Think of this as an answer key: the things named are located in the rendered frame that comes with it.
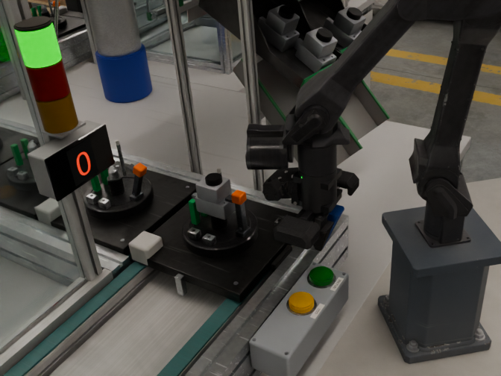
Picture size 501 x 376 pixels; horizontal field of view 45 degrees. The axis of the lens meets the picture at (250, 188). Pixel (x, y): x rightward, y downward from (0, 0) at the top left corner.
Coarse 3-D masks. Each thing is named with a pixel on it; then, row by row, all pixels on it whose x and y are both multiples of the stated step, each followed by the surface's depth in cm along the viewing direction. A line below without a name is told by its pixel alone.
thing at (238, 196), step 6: (234, 192) 104; (240, 192) 104; (228, 198) 105; (234, 198) 104; (240, 198) 103; (246, 198) 105; (240, 204) 104; (240, 210) 105; (240, 216) 106; (240, 222) 106; (246, 222) 107; (240, 228) 107
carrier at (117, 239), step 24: (120, 168) 135; (96, 192) 124; (120, 192) 122; (144, 192) 122; (168, 192) 125; (192, 192) 125; (96, 216) 119; (120, 216) 118; (144, 216) 119; (168, 216) 120; (96, 240) 114; (120, 240) 112
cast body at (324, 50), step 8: (312, 32) 112; (320, 32) 111; (328, 32) 111; (296, 40) 117; (304, 40) 113; (312, 40) 111; (320, 40) 111; (328, 40) 111; (336, 40) 112; (296, 48) 117; (304, 48) 114; (312, 48) 112; (320, 48) 111; (328, 48) 112; (296, 56) 116; (304, 56) 114; (312, 56) 113; (320, 56) 112; (328, 56) 114; (312, 64) 114; (320, 64) 112; (328, 64) 114
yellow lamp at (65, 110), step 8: (40, 104) 85; (48, 104) 84; (56, 104) 85; (64, 104) 85; (72, 104) 87; (40, 112) 86; (48, 112) 85; (56, 112) 85; (64, 112) 86; (72, 112) 87; (48, 120) 86; (56, 120) 86; (64, 120) 86; (72, 120) 87; (48, 128) 87; (56, 128) 86; (64, 128) 87; (72, 128) 88
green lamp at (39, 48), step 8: (16, 32) 79; (24, 32) 79; (32, 32) 79; (40, 32) 79; (48, 32) 80; (24, 40) 79; (32, 40) 79; (40, 40) 80; (48, 40) 80; (56, 40) 82; (24, 48) 80; (32, 48) 80; (40, 48) 80; (48, 48) 81; (56, 48) 82; (24, 56) 81; (32, 56) 80; (40, 56) 81; (48, 56) 81; (56, 56) 82; (32, 64) 81; (40, 64) 81; (48, 64) 82
